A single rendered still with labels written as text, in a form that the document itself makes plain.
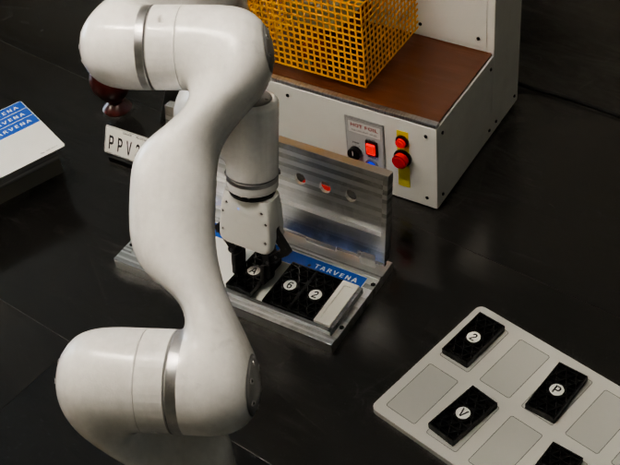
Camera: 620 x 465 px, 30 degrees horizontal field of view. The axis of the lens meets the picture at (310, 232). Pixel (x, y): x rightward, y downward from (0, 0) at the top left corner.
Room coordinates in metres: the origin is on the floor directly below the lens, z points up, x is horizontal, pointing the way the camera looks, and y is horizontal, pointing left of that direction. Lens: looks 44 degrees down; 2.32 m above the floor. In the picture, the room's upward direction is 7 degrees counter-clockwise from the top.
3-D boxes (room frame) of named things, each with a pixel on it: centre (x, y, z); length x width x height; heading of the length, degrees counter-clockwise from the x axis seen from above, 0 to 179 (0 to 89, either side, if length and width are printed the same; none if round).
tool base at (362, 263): (1.41, 0.11, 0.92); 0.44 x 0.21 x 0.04; 54
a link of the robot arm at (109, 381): (0.86, 0.22, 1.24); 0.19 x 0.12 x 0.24; 78
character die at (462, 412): (1.03, -0.19, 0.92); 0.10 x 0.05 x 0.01; 128
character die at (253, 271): (1.37, 0.10, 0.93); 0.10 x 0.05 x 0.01; 144
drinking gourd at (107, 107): (1.91, 0.36, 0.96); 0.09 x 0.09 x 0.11
